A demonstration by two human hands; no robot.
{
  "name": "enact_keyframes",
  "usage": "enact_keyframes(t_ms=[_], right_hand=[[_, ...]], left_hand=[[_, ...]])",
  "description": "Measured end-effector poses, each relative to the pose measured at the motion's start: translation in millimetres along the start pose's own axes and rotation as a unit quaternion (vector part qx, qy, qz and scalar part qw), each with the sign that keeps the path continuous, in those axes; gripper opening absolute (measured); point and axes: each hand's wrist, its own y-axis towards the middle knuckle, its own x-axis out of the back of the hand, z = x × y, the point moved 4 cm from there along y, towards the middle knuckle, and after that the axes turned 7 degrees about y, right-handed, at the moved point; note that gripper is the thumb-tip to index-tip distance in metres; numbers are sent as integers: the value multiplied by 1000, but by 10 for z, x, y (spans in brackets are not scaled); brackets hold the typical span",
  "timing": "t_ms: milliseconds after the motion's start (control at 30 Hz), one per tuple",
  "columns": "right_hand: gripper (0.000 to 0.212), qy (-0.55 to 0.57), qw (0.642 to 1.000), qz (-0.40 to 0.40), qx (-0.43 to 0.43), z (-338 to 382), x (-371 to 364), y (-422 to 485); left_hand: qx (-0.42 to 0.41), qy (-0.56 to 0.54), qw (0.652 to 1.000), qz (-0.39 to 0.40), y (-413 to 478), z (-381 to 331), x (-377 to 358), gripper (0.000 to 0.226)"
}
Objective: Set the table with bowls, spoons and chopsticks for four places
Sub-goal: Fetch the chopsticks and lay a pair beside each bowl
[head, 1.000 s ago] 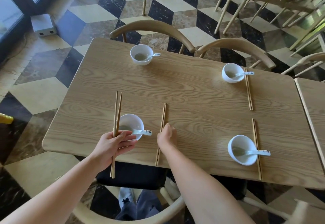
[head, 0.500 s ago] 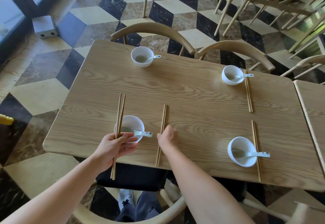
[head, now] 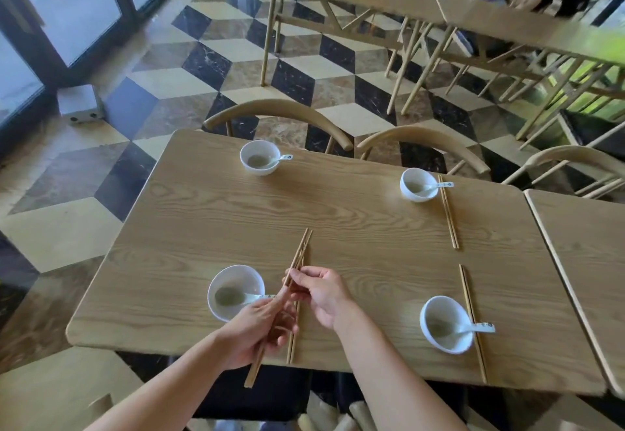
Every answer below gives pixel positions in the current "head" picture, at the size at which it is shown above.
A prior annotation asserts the person's left hand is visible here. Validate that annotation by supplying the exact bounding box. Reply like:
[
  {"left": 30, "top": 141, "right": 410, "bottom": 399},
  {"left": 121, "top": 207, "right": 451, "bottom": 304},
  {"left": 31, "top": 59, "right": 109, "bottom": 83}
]
[{"left": 214, "top": 294, "right": 299, "bottom": 372}]

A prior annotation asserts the person's right hand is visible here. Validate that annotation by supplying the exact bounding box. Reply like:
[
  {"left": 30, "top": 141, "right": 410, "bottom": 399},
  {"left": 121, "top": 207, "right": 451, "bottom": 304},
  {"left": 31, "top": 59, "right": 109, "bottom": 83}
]
[{"left": 283, "top": 265, "right": 360, "bottom": 334}]

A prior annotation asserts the pale green ceramic spoon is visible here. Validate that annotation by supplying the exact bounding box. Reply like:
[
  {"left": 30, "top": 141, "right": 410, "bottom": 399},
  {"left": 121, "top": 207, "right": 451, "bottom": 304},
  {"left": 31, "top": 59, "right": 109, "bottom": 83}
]
[
  {"left": 429, "top": 318, "right": 497, "bottom": 339},
  {"left": 246, "top": 154, "right": 294, "bottom": 171},
  {"left": 214, "top": 286, "right": 277, "bottom": 308},
  {"left": 406, "top": 181, "right": 455, "bottom": 196}
]

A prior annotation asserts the white ceramic bowl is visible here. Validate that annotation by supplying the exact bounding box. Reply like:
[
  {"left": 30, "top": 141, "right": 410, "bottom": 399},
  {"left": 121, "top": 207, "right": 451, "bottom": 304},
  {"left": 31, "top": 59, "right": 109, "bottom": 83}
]
[
  {"left": 206, "top": 264, "right": 266, "bottom": 323},
  {"left": 239, "top": 139, "right": 282, "bottom": 176},
  {"left": 400, "top": 167, "right": 439, "bottom": 203},
  {"left": 419, "top": 295, "right": 475, "bottom": 355}
]

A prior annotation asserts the person's left forearm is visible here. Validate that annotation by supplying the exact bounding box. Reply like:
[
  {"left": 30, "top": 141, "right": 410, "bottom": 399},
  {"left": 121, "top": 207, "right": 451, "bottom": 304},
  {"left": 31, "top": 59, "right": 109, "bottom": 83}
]
[{"left": 85, "top": 330, "right": 245, "bottom": 431}]

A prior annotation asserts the person's right forearm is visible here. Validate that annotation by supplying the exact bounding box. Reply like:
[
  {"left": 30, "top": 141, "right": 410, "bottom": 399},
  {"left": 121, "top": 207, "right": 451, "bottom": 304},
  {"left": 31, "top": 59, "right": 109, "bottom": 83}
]
[{"left": 334, "top": 306, "right": 469, "bottom": 431}]

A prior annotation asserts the grey floor socket box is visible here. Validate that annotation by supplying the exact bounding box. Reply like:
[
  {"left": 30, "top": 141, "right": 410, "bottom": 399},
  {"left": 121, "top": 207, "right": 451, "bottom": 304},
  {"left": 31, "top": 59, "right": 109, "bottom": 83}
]
[{"left": 57, "top": 83, "right": 106, "bottom": 126}]

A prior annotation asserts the black framed glass door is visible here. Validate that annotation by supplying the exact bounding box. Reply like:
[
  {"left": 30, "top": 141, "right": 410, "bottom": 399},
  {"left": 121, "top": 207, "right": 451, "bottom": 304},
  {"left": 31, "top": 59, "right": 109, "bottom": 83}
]
[{"left": 0, "top": 0, "right": 184, "bottom": 153}]

